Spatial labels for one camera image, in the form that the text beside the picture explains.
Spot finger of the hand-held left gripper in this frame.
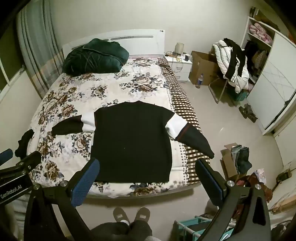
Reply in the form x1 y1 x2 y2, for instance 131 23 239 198
0 149 14 165
0 151 48 178

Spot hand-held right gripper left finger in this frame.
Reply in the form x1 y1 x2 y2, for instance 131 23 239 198
23 158 101 241

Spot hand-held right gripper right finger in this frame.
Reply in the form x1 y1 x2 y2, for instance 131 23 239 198
195 158 271 241

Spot black sweater with white bands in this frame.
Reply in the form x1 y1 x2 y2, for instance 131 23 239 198
51 101 215 183

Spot bundle of dark clothes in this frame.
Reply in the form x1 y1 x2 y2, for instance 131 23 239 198
231 145 252 174

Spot small cardboard box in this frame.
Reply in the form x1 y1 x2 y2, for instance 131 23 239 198
220 143 252 181

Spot brown red bag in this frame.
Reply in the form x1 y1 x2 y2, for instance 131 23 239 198
233 171 273 202

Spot teal laundry rack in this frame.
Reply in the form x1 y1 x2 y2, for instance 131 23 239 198
173 215 234 241

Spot grey slipper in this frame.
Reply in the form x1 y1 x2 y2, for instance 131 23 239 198
133 207 151 223
112 207 129 224

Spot person's dark trousers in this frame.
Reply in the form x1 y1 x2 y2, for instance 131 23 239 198
89 220 153 241

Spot camouflage shoes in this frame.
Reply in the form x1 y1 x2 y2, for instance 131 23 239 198
239 103 258 123

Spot floral blanket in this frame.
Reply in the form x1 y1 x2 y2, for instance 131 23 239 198
28 56 201 198

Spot brown checked blanket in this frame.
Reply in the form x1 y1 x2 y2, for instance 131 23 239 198
159 61 208 186

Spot teal storage bin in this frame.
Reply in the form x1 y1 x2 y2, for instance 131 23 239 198
228 89 249 107

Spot window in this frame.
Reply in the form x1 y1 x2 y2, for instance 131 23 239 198
0 28 26 93

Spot large open cardboard box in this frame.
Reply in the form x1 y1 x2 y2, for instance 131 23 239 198
188 50 220 86

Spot white nightstand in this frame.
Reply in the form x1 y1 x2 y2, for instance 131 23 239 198
164 54 193 83

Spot dark green quilt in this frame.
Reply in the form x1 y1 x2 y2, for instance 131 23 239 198
62 38 129 76

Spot white wardrobe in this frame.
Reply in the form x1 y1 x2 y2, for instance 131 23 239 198
240 16 296 136

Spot grey curtain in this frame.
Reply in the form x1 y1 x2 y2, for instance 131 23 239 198
16 0 65 93

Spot black garment with white stripes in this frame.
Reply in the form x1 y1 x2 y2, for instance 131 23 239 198
223 38 247 82

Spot cream table lamp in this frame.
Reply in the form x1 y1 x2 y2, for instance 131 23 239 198
174 42 185 56

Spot pink bedding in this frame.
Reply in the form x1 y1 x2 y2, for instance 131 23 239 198
248 23 273 43

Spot camouflage bag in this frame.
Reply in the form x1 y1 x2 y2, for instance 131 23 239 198
251 7 273 26

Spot metal frame chair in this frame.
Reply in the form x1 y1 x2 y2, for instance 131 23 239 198
208 76 232 103

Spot white bed frame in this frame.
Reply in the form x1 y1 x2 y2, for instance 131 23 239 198
28 29 208 200

